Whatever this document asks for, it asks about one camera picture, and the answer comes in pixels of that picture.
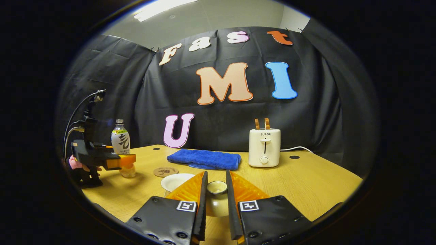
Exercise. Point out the cream ceramic teacup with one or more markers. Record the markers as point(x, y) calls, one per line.
point(175, 182)

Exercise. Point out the cream teacup lid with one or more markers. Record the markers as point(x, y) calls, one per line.
point(217, 200)

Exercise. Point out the cream toaster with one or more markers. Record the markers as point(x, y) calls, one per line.
point(264, 146)

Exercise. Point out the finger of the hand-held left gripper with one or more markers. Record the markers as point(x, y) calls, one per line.
point(127, 159)
point(102, 145)

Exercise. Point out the clear water bottle orange label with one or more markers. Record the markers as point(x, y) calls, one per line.
point(121, 141)

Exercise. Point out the toast bread slice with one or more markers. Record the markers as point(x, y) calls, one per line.
point(267, 124)
point(257, 124)

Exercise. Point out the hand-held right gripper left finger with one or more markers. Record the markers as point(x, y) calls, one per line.
point(203, 211)

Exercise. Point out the folded blue towel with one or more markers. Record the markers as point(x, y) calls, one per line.
point(204, 159)

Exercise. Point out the round brown coaster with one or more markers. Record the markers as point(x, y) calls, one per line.
point(166, 172)

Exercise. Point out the black backdrop cloth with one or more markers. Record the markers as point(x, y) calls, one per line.
point(306, 119)

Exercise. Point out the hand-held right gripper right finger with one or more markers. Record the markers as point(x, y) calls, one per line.
point(232, 211)

